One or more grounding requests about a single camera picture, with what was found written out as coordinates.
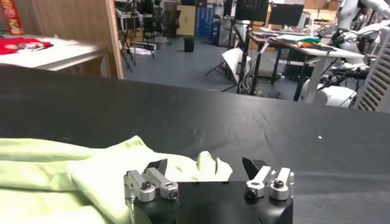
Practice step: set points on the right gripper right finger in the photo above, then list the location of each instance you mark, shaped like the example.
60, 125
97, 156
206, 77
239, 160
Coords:
268, 182

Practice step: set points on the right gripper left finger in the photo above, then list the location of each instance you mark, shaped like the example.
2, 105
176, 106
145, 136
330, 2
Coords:
152, 182

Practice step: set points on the light green t-shirt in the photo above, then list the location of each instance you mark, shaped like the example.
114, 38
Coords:
61, 176

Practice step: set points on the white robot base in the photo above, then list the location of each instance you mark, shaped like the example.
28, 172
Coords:
332, 95

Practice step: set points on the large black table cover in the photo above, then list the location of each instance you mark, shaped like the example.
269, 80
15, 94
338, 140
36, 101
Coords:
213, 121

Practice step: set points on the white reflector board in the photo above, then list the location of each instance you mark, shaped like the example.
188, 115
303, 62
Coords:
233, 61

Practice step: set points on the white standing desk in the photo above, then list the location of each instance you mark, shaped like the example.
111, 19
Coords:
320, 58

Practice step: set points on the black trash bin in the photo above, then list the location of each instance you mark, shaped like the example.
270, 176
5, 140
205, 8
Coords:
189, 44

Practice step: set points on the white air cooler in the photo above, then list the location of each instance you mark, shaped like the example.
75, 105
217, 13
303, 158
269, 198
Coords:
376, 85

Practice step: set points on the green item on desk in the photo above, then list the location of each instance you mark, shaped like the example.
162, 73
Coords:
307, 42

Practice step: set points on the white side table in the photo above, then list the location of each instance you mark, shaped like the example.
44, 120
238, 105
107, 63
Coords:
67, 54

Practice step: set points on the black monitor on stand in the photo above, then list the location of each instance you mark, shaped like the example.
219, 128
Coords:
251, 10

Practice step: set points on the wooden folding screen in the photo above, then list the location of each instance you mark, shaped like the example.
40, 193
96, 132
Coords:
76, 24

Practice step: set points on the white humanoid robot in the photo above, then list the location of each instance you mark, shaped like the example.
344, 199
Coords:
350, 18

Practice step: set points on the red folded shirt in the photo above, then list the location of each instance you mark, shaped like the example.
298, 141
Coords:
15, 45

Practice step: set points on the red chips can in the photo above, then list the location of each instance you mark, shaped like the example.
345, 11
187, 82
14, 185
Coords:
12, 18

